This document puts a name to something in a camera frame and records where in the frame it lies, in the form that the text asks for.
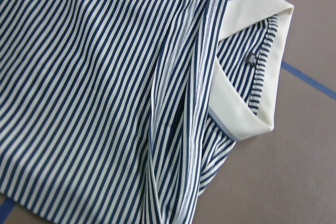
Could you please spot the navy white striped polo shirt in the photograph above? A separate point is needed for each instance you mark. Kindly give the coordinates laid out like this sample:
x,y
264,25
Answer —
x,y
122,111

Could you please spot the brown paper table cover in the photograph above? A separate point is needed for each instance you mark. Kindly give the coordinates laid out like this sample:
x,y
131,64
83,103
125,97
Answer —
x,y
288,174

